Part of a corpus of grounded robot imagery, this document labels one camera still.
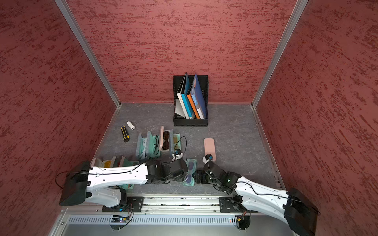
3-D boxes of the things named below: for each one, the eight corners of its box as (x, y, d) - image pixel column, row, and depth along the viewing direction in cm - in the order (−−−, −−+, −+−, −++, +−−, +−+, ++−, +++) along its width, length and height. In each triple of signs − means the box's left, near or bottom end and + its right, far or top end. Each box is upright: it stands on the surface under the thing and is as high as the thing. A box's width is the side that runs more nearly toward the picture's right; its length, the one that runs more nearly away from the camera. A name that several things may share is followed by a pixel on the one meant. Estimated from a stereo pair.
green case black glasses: (149, 158, 92) (146, 153, 86) (148, 137, 102) (145, 131, 96) (161, 156, 93) (159, 151, 87) (159, 135, 103) (157, 129, 98)
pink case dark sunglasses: (160, 151, 95) (158, 146, 89) (162, 132, 105) (160, 126, 99) (169, 151, 95) (168, 146, 89) (169, 131, 105) (168, 125, 99)
